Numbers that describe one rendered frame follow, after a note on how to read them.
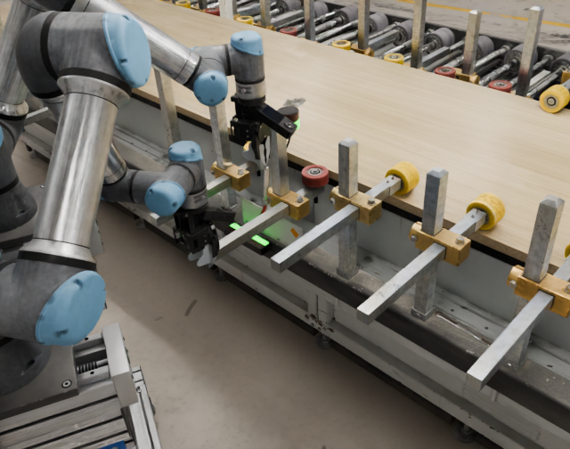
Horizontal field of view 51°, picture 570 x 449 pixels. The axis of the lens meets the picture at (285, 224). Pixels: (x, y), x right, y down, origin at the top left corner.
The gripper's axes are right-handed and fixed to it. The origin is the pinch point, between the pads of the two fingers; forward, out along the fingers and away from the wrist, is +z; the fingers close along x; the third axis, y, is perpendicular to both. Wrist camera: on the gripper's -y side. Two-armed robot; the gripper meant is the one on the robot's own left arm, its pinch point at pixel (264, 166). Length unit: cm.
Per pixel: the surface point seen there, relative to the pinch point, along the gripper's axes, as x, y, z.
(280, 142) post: -7.3, -1.5, -3.4
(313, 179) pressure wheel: -13.2, -8.7, 10.3
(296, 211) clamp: -3.4, -7.1, 15.5
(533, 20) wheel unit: -102, -56, -12
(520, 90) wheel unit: -102, -56, 14
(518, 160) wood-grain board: -43, -62, 10
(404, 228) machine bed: -17.0, -35.4, 23.8
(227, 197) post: -14.9, 22.3, 24.5
